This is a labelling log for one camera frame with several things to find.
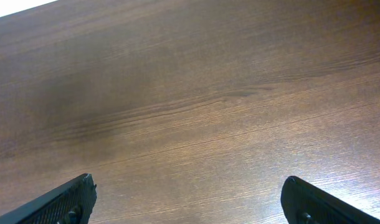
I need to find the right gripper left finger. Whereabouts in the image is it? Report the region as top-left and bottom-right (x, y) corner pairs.
(0, 174), (97, 224)

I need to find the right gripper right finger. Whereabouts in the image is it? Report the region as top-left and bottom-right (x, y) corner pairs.
(280, 176), (380, 224)

